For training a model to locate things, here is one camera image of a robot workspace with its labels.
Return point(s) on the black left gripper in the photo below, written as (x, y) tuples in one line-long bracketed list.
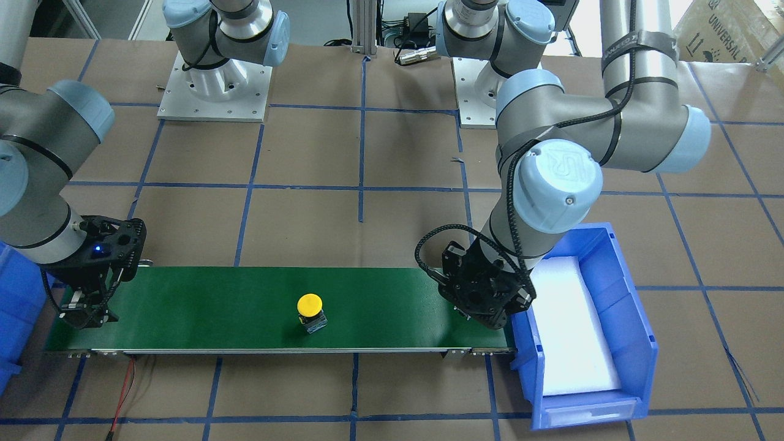
[(484, 286)]

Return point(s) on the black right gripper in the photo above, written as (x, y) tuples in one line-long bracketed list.
[(78, 274)]

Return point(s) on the yellow push button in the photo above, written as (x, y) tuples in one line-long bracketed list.
[(311, 313)]

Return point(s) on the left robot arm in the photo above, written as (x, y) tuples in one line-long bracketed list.
[(552, 145)]

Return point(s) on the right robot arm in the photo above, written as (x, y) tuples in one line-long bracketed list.
[(46, 138)]

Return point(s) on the blue bin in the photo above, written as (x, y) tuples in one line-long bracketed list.
[(630, 338), (22, 299)]

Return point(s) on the white foam in bin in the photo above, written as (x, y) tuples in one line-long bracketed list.
[(577, 355)]

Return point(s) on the green conveyor belt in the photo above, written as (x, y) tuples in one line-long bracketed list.
[(246, 310)]

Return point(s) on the cardboard box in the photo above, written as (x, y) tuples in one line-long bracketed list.
[(728, 31)]

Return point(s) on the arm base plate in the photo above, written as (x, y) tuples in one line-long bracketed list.
[(476, 85), (234, 92)]

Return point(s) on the aluminium profile post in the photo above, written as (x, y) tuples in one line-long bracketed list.
[(364, 29)]

